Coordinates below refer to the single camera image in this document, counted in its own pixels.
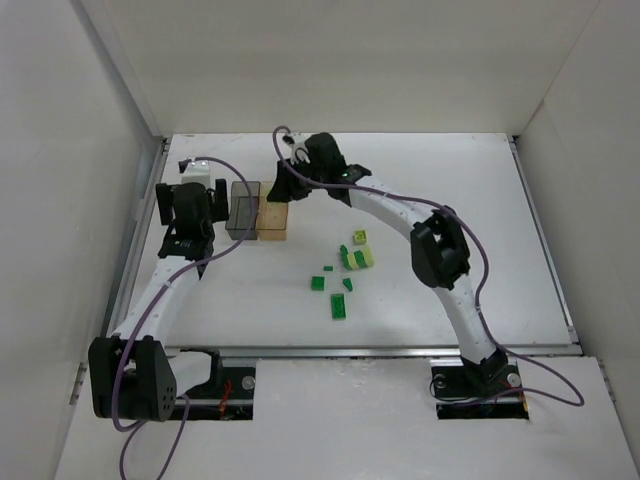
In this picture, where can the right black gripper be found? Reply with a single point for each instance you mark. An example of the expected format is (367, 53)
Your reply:
(286, 180)

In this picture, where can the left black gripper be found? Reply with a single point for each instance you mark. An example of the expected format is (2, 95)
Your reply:
(163, 203)

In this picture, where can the green square lego brick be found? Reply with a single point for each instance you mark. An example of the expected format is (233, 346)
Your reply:
(317, 283)

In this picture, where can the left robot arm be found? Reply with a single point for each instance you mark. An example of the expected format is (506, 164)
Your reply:
(132, 377)

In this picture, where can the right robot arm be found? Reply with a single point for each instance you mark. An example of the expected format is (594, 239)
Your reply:
(438, 248)

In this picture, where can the orange transparent container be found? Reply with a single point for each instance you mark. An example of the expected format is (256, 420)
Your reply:
(272, 219)

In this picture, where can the grey transparent container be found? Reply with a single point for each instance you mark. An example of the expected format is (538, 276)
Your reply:
(240, 217)

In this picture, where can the lime square lego brick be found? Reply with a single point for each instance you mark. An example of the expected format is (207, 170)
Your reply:
(360, 237)

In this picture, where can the striped green lego stack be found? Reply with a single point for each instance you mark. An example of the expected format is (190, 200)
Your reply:
(358, 259)

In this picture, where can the small green wedge lego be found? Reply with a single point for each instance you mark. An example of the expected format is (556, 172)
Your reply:
(348, 284)

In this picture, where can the long green lego brick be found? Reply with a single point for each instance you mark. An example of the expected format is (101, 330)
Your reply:
(338, 307)

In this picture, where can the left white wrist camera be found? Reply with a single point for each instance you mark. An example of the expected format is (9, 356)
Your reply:
(195, 171)

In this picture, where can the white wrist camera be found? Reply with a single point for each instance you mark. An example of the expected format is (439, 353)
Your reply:
(298, 150)
(195, 171)

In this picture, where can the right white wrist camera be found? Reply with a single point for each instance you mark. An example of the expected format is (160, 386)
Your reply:
(298, 150)

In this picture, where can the metal table edge rail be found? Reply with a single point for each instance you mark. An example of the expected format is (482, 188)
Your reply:
(572, 350)

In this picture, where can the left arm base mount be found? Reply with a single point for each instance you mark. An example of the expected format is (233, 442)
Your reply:
(228, 398)

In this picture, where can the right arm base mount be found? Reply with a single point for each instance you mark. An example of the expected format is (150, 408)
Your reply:
(458, 399)

